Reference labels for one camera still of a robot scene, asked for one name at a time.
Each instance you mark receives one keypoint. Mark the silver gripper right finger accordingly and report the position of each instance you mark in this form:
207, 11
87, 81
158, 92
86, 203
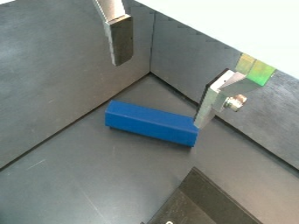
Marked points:
225, 91

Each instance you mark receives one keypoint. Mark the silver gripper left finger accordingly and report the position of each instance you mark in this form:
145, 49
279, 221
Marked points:
119, 29

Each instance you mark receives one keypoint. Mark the long blue hexagon prism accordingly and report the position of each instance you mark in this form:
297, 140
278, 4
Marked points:
151, 122

